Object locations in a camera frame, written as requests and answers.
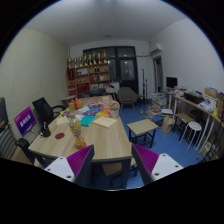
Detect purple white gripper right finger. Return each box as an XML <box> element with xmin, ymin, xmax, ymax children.
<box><xmin>131</xmin><ymin>144</ymin><xmax>182</xmax><ymax>185</ymax></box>

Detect long wooden side desk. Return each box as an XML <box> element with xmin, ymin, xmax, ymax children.
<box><xmin>162</xmin><ymin>90</ymin><xmax>224</xmax><ymax>153</ymax></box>

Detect striped chair at left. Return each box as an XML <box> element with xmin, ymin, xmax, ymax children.
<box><xmin>0</xmin><ymin>124</ymin><xmax>35</xmax><ymax>165</ymax></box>

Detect stack of books on floor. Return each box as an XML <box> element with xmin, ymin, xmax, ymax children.
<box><xmin>143</xmin><ymin>93</ymin><xmax>167</xmax><ymax>125</ymax></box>

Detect white air conditioner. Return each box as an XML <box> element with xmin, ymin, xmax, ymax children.
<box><xmin>149</xmin><ymin>43</ymin><xmax>162</xmax><ymax>55</ymax></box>

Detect orange drink plastic bottle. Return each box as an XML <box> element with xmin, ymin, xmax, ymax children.
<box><xmin>69</xmin><ymin>113</ymin><xmax>86</xmax><ymax>149</ymax></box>

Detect white cup with sticks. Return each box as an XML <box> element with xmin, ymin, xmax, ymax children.
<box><xmin>109</xmin><ymin>100</ymin><xmax>120</xmax><ymax>118</ymax></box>

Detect black framed window door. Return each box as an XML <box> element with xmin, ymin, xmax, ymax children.
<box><xmin>83</xmin><ymin>46</ymin><xmax>139</xmax><ymax>93</ymax></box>

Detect black monitor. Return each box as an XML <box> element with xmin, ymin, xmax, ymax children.
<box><xmin>166</xmin><ymin>77</ymin><xmax>177</xmax><ymax>88</ymax></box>

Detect large wooden table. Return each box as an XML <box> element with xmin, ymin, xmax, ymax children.
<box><xmin>27</xmin><ymin>95</ymin><xmax>134</xmax><ymax>190</ymax></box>

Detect small wooden side table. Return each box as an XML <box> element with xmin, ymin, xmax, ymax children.
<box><xmin>127</xmin><ymin>119</ymin><xmax>158</xmax><ymax>147</ymax></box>

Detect dark soy sauce bottle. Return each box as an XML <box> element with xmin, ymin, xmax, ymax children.
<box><xmin>41</xmin><ymin>122</ymin><xmax>51</xmax><ymax>137</ymax></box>

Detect grey armchair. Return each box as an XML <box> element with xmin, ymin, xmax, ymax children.
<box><xmin>118</xmin><ymin>87</ymin><xmax>138</xmax><ymax>107</ymax></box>

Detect purple sign board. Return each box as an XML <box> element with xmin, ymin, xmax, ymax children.
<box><xmin>14</xmin><ymin>107</ymin><xmax>36</xmax><ymax>136</ymax></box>

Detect yellow paper notebook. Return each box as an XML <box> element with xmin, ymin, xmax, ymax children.
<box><xmin>93</xmin><ymin>116</ymin><xmax>116</xmax><ymax>128</ymax></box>

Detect teal book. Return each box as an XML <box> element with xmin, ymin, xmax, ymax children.
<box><xmin>81</xmin><ymin>116</ymin><xmax>95</xmax><ymax>127</ymax></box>

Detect brown paper bag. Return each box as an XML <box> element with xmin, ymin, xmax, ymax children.
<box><xmin>161</xmin><ymin>117</ymin><xmax>174</xmax><ymax>134</ymax></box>

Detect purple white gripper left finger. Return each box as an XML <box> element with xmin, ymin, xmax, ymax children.
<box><xmin>45</xmin><ymin>145</ymin><xmax>95</xmax><ymax>187</ymax></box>

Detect white round stool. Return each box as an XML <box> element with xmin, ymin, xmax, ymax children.
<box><xmin>180</xmin><ymin>121</ymin><xmax>202</xmax><ymax>151</ymax></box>

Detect black office chair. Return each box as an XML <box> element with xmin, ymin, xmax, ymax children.
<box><xmin>32</xmin><ymin>97</ymin><xmax>66</xmax><ymax>124</ymax></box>

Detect red round coaster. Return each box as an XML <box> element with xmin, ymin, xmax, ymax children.
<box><xmin>55</xmin><ymin>133</ymin><xmax>65</xmax><ymax>139</ymax></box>

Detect wooden square stool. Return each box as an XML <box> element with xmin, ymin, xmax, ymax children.
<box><xmin>173</xmin><ymin>113</ymin><xmax>192</xmax><ymax>134</ymax></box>

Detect wooden shelf with trophies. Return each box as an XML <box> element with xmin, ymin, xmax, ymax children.
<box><xmin>66</xmin><ymin>52</ymin><xmax>110</xmax><ymax>95</ymax></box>

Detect orange gift box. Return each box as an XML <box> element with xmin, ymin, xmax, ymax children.
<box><xmin>69</xmin><ymin>98</ymin><xmax>83</xmax><ymax>111</ymax></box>

